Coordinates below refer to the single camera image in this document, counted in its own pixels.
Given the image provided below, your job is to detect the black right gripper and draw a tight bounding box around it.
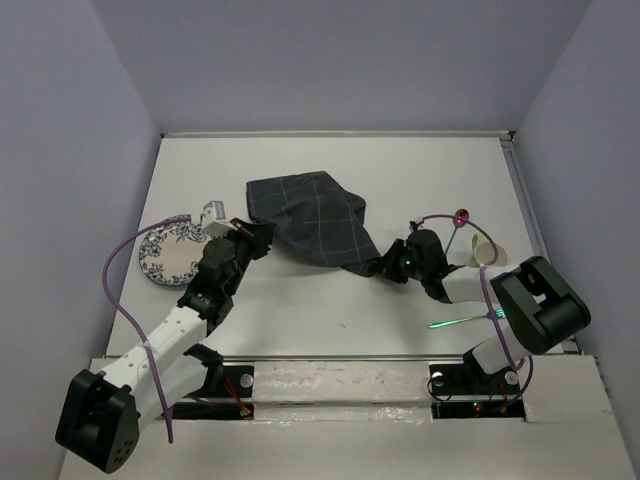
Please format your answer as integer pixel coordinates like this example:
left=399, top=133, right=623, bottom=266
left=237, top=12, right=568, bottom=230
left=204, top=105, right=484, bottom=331
left=368, top=237, right=426, bottom=283

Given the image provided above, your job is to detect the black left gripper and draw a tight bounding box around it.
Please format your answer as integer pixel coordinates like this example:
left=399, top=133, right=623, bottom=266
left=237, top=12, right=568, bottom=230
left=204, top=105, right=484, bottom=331
left=217, top=218, right=275, bottom=296

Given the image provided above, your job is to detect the dark grey checked cloth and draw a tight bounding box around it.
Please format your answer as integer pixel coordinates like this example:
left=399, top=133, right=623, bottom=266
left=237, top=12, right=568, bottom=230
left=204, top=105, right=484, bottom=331
left=246, top=171, right=381, bottom=278

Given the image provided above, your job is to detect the iridescent purple spoon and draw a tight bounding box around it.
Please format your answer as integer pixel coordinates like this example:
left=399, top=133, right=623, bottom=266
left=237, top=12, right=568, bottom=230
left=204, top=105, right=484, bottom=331
left=444, top=208, right=470, bottom=253

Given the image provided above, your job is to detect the pale yellow mug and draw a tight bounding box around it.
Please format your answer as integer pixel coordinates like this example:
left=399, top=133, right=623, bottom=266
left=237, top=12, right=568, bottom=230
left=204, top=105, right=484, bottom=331
left=467, top=233, right=509, bottom=268

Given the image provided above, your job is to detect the blue floral white plate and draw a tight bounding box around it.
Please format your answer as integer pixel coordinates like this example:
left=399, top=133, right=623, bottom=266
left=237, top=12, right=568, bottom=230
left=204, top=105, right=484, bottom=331
left=138, top=217, right=212, bottom=287

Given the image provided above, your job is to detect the iridescent green fork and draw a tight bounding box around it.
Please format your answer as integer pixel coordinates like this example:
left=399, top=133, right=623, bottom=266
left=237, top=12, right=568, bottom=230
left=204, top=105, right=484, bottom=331
left=428, top=309, right=506, bottom=329

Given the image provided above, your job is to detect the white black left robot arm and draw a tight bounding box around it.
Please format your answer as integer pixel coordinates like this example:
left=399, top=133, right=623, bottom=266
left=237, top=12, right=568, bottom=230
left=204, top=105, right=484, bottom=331
left=55, top=218, right=274, bottom=474

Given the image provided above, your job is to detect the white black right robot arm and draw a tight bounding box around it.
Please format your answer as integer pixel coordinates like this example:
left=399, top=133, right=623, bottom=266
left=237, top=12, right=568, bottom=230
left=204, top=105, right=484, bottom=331
left=373, top=230, right=591, bottom=395

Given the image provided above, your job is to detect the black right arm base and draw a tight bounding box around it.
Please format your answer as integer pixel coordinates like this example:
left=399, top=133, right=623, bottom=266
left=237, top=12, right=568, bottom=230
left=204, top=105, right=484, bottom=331
left=426, top=363, right=526, bottom=420

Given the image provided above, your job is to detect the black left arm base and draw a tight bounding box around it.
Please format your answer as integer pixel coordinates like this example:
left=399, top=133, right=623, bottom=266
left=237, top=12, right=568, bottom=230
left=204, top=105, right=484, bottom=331
left=172, top=364, right=255, bottom=421

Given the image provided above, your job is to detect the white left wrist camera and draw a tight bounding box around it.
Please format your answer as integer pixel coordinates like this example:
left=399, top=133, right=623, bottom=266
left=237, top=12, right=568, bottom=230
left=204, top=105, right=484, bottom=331
left=200, top=200, right=234, bottom=237

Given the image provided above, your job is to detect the aluminium table edge rail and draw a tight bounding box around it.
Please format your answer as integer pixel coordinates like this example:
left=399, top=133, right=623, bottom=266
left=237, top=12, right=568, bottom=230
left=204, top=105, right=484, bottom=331
left=161, top=130, right=512, bottom=141

